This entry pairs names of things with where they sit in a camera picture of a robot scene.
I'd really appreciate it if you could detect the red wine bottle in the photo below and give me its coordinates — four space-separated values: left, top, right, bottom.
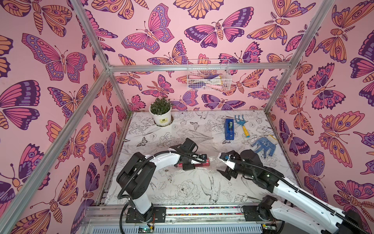
175 160 210 168

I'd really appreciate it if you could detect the clear bubble wrap sheet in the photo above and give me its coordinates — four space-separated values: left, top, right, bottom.
170 144 210 171

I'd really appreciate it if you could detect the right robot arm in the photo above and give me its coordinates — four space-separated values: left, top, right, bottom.
218 150 366 234

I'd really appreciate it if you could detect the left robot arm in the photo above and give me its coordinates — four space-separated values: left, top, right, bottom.
116 138 208 219

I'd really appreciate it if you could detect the blue yellow garden rake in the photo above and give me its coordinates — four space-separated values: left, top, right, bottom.
234 115 250 137

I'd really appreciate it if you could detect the blue tape dispenser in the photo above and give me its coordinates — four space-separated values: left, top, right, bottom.
225 119 235 140

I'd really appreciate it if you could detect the white potted succulent plant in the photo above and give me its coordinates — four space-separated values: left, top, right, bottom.
149 97 172 127

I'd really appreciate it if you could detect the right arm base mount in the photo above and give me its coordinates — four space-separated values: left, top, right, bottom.
241 205 280 222

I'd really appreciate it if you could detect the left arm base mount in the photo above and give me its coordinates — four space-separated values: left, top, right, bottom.
126 207 166 223

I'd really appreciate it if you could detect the white wire wall basket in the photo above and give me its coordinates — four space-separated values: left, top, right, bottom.
186 63 232 92

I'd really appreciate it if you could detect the aluminium front rail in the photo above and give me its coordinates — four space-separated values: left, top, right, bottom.
78 204 331 234

